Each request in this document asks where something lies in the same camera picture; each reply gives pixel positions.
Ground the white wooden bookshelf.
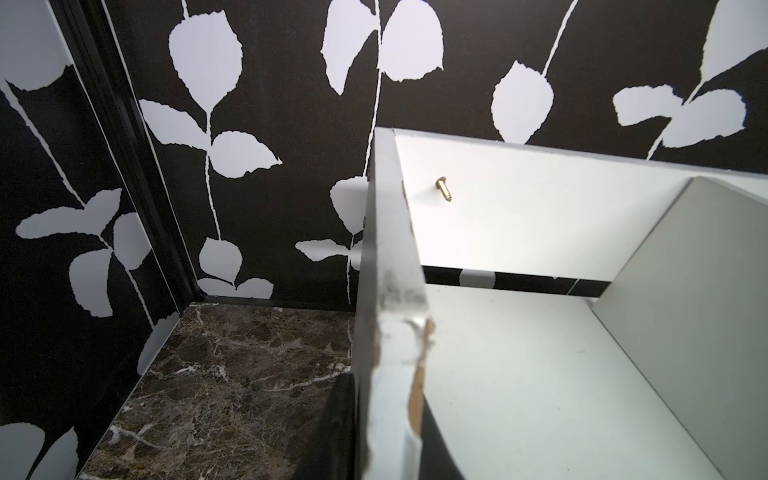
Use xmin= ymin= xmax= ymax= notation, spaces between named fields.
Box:
xmin=352 ymin=128 xmax=767 ymax=479

